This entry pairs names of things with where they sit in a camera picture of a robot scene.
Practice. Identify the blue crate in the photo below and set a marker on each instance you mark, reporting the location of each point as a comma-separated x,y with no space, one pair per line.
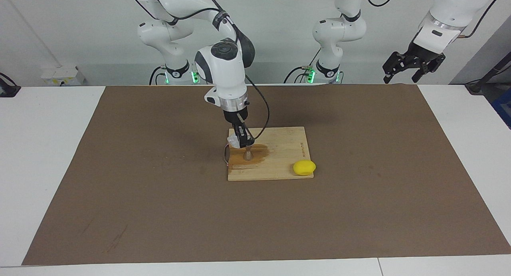
504,108

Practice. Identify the clear plastic cup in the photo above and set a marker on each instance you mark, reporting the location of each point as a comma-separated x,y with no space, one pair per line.
232,141

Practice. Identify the yellow lemon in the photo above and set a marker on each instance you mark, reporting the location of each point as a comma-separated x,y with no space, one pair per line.
304,167

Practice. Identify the bamboo cutting board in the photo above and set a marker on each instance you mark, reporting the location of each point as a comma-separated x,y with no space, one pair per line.
279,148

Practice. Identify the brown table mat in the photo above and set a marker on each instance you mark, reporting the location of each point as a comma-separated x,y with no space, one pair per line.
239,220

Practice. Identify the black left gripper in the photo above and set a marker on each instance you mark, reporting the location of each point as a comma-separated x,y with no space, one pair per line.
422,54

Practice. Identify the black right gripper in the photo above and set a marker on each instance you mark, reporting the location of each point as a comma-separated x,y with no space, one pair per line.
236,117

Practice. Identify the steel double jigger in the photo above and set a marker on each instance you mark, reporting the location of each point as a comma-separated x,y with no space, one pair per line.
248,154

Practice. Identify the black stand pole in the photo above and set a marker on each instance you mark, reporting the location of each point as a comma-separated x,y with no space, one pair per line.
489,75

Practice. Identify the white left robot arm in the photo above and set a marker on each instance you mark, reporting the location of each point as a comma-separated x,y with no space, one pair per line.
339,32

